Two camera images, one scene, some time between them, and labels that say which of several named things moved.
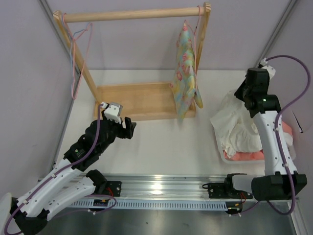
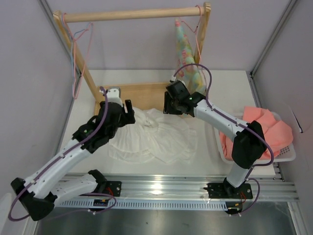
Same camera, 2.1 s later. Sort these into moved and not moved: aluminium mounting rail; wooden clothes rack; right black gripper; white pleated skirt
Moved: white pleated skirt; right black gripper
Not moved: wooden clothes rack; aluminium mounting rail
